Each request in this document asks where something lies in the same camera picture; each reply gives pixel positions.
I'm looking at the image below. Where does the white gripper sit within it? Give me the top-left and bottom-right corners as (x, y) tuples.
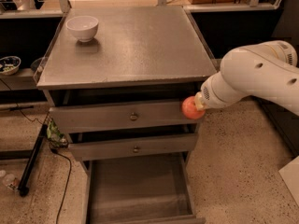
(194, 78), (226, 111)

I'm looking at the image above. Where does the red apple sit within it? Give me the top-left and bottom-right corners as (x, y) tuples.
(181, 96), (205, 119)

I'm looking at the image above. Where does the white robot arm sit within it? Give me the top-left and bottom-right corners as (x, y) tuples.
(194, 40), (299, 115)

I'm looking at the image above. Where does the middle grey drawer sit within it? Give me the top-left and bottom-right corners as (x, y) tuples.
(69, 133), (198, 161)

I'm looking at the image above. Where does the grey drawer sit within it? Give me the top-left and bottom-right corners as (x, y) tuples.
(82, 154), (206, 224)
(50, 100), (205, 133)
(69, 133), (198, 161)

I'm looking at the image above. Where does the grey drawer cabinet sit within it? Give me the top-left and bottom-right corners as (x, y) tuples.
(33, 5), (221, 224)

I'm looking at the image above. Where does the bottom grey drawer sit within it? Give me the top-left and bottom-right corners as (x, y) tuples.
(82, 154), (206, 224)

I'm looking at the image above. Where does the top grey drawer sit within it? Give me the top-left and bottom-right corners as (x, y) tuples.
(50, 100), (205, 133)

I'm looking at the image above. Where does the white board corner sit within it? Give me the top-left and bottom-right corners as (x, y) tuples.
(278, 156), (299, 206)

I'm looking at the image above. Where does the white ceramic bowl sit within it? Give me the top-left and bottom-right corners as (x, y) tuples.
(65, 16), (99, 42)

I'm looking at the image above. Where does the green snack bag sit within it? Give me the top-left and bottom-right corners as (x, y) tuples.
(47, 119), (68, 147)

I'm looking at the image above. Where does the grey left low shelf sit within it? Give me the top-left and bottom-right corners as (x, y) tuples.
(0, 68), (36, 91)

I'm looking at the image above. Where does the patterned bowl on shelf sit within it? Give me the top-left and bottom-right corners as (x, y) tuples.
(0, 56), (21, 76)

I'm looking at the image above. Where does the black metal stand leg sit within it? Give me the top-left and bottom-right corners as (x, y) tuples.
(18, 124), (47, 197)

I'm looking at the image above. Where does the clear plastic bottle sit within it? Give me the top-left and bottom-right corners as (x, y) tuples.
(0, 170), (20, 190)

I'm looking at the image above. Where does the black power cable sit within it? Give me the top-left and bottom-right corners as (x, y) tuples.
(50, 147), (73, 224)

